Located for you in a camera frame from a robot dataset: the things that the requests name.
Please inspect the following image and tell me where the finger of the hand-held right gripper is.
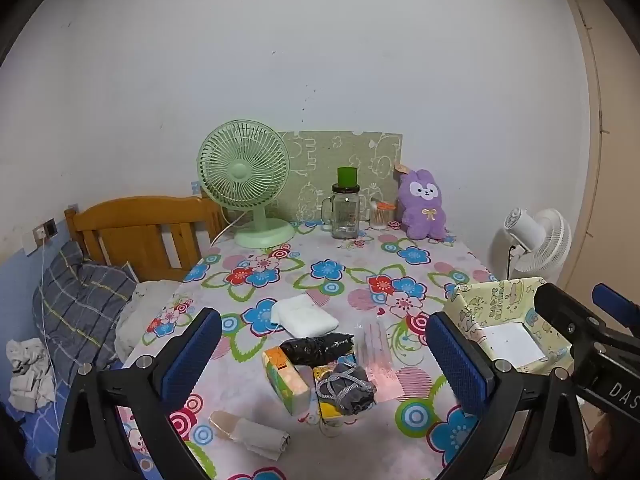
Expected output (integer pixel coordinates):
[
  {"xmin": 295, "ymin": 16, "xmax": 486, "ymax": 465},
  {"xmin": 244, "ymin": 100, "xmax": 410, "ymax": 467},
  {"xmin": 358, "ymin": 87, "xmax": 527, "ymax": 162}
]
[
  {"xmin": 534, "ymin": 282, "xmax": 617, "ymax": 361},
  {"xmin": 592, "ymin": 283, "xmax": 640, "ymax": 341}
]

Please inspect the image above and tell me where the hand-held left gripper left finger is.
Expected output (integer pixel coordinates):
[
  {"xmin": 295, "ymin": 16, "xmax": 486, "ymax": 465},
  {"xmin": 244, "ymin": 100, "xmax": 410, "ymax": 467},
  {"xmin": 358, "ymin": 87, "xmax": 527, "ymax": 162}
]
[{"xmin": 56, "ymin": 307, "xmax": 223, "ymax": 480}]

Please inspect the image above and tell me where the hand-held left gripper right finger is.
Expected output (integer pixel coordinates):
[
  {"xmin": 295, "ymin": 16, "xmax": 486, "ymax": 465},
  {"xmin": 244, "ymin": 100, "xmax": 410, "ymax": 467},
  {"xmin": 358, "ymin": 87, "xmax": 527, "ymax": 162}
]
[{"xmin": 424, "ymin": 311, "xmax": 587, "ymax": 480}]

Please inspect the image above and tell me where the yellow patterned storage box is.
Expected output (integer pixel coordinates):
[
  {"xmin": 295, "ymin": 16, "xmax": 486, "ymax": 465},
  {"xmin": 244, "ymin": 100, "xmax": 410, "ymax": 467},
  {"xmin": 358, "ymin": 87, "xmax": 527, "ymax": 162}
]
[{"xmin": 444, "ymin": 276, "xmax": 573, "ymax": 373}]

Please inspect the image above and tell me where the pink plastic packet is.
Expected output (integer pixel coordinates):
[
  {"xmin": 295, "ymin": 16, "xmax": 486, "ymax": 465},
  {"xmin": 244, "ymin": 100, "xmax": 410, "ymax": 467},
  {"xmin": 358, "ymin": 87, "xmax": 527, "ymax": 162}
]
[{"xmin": 367, "ymin": 360, "xmax": 402, "ymax": 403}]

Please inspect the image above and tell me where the clear plastic packet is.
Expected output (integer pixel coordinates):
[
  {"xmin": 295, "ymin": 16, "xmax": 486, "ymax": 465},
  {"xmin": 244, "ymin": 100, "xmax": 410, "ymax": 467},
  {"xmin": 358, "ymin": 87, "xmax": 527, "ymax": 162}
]
[{"xmin": 356, "ymin": 319, "xmax": 388, "ymax": 366}]

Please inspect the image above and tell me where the green orange tissue packet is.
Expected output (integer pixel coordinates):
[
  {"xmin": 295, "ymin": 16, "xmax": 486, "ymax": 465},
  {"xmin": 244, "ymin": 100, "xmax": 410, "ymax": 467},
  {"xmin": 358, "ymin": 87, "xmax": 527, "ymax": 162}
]
[{"xmin": 261, "ymin": 346, "xmax": 312, "ymax": 416}]

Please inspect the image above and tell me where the beige grey cloth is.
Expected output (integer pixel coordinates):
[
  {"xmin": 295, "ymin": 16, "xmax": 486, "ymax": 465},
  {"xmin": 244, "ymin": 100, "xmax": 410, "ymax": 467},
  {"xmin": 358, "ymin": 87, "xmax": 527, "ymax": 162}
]
[{"xmin": 209, "ymin": 410, "xmax": 291, "ymax": 461}]

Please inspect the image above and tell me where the black plastic bag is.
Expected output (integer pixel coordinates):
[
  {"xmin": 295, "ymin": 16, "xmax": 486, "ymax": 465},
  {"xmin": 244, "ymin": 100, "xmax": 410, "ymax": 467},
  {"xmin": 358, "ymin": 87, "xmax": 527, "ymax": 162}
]
[{"xmin": 280, "ymin": 334, "xmax": 355, "ymax": 367}]

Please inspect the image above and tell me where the grey sock bundle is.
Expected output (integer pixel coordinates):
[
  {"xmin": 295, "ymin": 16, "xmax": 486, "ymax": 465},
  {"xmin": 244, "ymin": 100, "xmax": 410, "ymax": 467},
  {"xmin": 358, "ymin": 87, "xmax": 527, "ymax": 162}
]
[{"xmin": 315, "ymin": 362, "xmax": 377, "ymax": 417}]

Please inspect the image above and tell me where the white towel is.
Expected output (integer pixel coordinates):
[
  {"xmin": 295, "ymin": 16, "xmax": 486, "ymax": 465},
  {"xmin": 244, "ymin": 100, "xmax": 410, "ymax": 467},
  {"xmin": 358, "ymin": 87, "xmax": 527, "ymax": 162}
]
[{"xmin": 271, "ymin": 294, "xmax": 340, "ymax": 338}]

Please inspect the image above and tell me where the yellow carton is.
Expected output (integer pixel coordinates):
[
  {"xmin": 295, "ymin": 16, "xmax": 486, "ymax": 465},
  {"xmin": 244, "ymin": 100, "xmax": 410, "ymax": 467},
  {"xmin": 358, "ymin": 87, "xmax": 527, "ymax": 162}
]
[{"xmin": 312, "ymin": 365, "xmax": 351, "ymax": 423}]

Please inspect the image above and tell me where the white standing fan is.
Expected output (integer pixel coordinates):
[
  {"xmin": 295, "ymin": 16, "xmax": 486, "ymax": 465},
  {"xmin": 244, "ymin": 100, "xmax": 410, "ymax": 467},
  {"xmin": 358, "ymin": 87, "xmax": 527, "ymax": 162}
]
[{"xmin": 489, "ymin": 206, "xmax": 572, "ymax": 281}]

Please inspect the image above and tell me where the floral tablecloth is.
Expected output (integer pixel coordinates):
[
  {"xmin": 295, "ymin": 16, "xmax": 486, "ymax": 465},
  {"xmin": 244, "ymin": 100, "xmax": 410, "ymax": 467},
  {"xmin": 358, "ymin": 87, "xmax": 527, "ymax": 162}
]
[{"xmin": 117, "ymin": 220, "xmax": 576, "ymax": 480}]

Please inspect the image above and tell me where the plaid grey pillow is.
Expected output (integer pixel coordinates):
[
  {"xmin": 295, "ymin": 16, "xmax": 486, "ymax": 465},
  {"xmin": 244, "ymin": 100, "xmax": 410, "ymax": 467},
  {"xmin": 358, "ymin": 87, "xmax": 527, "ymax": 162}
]
[{"xmin": 32, "ymin": 240, "xmax": 138, "ymax": 376}]

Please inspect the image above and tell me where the beige wooden door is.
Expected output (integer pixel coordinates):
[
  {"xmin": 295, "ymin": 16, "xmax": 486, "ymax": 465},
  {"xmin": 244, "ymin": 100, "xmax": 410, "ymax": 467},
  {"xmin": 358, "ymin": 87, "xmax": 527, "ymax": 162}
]
[{"xmin": 557, "ymin": 0, "xmax": 640, "ymax": 291}]

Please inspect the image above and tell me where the wooden bed headboard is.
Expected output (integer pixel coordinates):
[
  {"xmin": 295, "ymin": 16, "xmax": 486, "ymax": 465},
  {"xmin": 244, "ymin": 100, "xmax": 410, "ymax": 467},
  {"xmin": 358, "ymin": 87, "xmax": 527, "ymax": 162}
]
[{"xmin": 64, "ymin": 195, "xmax": 226, "ymax": 283}]

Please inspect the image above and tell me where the purple plush bunny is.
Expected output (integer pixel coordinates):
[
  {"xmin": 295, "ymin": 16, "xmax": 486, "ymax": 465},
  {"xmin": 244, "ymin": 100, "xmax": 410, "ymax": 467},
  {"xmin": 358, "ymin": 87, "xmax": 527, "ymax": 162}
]
[{"xmin": 395, "ymin": 164, "xmax": 448, "ymax": 241}]

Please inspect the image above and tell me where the crumpled grey white cloth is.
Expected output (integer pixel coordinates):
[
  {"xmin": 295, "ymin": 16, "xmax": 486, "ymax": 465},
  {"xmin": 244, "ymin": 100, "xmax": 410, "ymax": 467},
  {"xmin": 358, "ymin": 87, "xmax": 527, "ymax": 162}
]
[{"xmin": 5, "ymin": 337, "xmax": 57, "ymax": 413}]

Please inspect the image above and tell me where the toothpick jar with orange lid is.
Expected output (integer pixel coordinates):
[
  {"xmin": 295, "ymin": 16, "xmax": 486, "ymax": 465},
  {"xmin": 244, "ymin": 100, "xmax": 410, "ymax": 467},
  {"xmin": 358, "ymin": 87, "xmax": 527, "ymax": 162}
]
[{"xmin": 369, "ymin": 201, "xmax": 396, "ymax": 231}]

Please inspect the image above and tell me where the blue bed sheet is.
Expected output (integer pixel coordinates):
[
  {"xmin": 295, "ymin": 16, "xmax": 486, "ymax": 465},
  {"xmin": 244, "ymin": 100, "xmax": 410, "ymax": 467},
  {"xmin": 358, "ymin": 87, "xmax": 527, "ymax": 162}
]
[{"xmin": 0, "ymin": 255, "xmax": 151, "ymax": 480}]

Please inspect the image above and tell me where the glass jar with green lid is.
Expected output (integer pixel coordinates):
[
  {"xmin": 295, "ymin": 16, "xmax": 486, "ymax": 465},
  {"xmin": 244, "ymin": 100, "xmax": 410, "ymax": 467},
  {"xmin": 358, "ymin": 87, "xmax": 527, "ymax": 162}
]
[{"xmin": 320, "ymin": 166, "xmax": 362, "ymax": 240}]

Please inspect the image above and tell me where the green desk fan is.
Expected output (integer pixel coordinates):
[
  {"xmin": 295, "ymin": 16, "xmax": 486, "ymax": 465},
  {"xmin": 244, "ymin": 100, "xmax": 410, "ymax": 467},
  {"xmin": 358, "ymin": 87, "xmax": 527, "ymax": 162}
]
[{"xmin": 196, "ymin": 120, "xmax": 296, "ymax": 250}]

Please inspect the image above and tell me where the green patterned board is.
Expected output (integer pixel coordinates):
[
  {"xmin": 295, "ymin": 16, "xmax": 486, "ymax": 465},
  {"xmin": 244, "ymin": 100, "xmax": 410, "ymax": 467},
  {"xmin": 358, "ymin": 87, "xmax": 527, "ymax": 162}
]
[{"xmin": 276, "ymin": 131, "xmax": 403, "ymax": 223}]

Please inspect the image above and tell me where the wall socket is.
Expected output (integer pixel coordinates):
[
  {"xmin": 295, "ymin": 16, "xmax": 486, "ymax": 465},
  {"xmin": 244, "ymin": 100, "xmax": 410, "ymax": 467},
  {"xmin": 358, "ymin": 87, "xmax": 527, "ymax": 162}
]
[{"xmin": 32, "ymin": 217, "xmax": 58, "ymax": 253}]

